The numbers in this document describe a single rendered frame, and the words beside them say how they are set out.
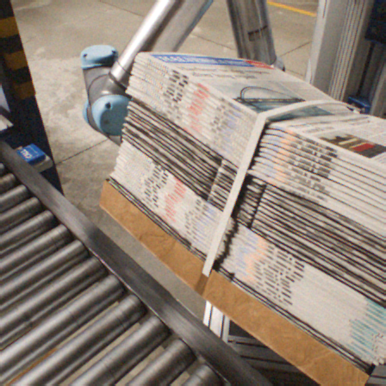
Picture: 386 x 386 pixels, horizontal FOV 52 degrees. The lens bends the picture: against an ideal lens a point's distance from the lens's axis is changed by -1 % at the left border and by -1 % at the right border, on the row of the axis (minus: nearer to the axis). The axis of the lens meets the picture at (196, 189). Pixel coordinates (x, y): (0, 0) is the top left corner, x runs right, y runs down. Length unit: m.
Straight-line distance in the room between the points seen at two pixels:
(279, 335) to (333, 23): 0.94
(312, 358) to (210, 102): 0.27
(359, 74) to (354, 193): 0.68
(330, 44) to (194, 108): 0.85
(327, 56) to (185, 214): 0.88
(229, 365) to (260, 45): 0.63
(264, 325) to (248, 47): 0.61
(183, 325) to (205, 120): 0.43
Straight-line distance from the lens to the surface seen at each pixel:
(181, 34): 0.68
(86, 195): 2.23
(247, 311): 0.45
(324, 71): 1.27
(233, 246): 0.44
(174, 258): 0.49
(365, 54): 1.00
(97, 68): 0.81
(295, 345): 0.44
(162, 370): 0.71
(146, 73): 0.48
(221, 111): 0.41
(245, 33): 0.88
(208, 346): 0.73
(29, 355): 0.78
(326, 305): 0.41
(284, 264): 0.41
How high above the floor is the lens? 1.45
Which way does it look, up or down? 41 degrees down
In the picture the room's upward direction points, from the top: straight up
